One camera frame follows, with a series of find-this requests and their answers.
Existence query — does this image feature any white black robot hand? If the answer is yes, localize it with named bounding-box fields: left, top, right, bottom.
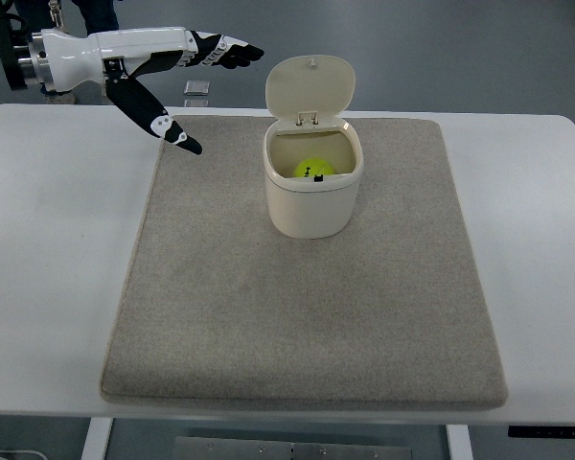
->
left=18, top=27, right=264, bottom=155

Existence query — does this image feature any yellow tennis ball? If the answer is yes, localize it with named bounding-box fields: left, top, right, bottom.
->
left=293, top=157, right=335, bottom=178

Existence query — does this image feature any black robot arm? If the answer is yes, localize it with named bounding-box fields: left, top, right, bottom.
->
left=0, top=1, right=55, bottom=90

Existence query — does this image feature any person in blue jeans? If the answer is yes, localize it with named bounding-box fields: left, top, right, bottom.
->
left=35, top=0, right=119, bottom=104

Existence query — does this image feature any small metal floor plate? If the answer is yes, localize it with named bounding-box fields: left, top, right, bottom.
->
left=183, top=80, right=210, bottom=96

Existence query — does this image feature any beige bin with lid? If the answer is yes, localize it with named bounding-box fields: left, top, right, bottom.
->
left=263, top=55, right=364, bottom=239

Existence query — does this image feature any grey fabric mat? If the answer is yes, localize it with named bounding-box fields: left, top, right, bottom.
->
left=100, top=116, right=508, bottom=410

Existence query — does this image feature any white left table leg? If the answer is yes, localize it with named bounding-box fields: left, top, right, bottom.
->
left=80, top=417, right=113, bottom=460

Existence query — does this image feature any white table leg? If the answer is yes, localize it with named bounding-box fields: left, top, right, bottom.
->
left=446, top=425, right=473, bottom=460
left=80, top=417, right=113, bottom=460

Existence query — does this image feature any white right table leg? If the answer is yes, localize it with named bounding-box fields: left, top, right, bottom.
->
left=446, top=425, right=473, bottom=460

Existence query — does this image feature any black table control panel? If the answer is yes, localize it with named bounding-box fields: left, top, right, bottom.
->
left=507, top=425, right=575, bottom=440

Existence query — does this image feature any metal base plate under table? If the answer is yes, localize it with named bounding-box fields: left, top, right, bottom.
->
left=172, top=437, right=413, bottom=460

